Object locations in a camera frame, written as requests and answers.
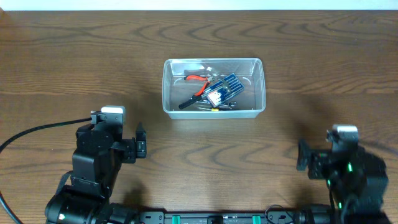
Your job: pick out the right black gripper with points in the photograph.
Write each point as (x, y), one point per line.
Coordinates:
(313, 162)

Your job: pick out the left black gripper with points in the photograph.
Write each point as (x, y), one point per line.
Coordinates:
(136, 147)

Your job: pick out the small claw hammer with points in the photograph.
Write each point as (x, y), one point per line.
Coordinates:
(196, 99)

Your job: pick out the red handled pliers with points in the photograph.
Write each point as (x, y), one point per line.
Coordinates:
(200, 79)

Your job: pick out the black yellow screwdriver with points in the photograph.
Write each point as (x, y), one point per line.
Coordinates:
(214, 109)

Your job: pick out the silver double ring wrench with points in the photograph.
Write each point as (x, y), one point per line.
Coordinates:
(228, 106)

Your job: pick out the blue screwdriver set case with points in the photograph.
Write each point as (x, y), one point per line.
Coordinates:
(224, 90)

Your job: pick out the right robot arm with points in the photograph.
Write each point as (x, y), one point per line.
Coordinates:
(356, 181)

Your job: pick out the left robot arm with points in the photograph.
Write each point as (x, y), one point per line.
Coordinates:
(82, 196)

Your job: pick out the clear plastic container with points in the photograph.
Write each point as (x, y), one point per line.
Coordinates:
(175, 90)

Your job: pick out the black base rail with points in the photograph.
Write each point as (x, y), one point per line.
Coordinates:
(271, 216)

